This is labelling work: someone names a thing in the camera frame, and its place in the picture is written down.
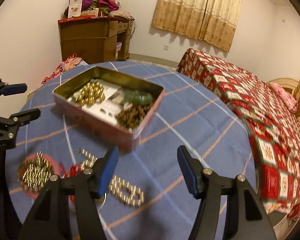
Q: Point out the blue plaid tablecloth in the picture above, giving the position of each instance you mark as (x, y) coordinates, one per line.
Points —
(188, 115)

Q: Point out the beige patterned window curtain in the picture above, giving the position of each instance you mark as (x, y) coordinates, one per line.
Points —
(212, 21)

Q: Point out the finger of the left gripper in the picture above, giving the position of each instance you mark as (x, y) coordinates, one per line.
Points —
(8, 90)
(22, 118)

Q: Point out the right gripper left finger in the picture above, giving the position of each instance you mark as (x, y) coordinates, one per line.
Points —
(49, 217)

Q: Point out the pink bangle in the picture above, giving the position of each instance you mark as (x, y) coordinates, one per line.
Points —
(35, 171)

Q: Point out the green jade bangle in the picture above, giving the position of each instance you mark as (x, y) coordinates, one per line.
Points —
(137, 97)

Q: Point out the pink metal tin box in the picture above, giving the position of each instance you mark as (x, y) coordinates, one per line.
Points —
(130, 121)

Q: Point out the brown wooden cabinet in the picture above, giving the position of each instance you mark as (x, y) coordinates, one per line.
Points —
(96, 40)

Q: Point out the pile of clothes on cabinet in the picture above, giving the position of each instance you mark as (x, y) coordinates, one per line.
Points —
(101, 8)

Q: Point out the white product box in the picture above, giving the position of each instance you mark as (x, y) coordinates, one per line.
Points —
(75, 7)

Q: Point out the flat red box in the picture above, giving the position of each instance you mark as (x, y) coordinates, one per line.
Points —
(76, 18)

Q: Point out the red patchwork bedspread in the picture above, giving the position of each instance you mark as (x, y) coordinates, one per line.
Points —
(273, 132)

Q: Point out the pink pillow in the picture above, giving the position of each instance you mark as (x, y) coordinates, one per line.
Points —
(289, 101)

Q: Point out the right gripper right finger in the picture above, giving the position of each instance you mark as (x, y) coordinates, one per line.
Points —
(245, 215)

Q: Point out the red cord coin charm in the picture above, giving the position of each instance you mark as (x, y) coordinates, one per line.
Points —
(73, 171)

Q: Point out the silver bangle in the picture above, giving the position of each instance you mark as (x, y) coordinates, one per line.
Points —
(99, 203)

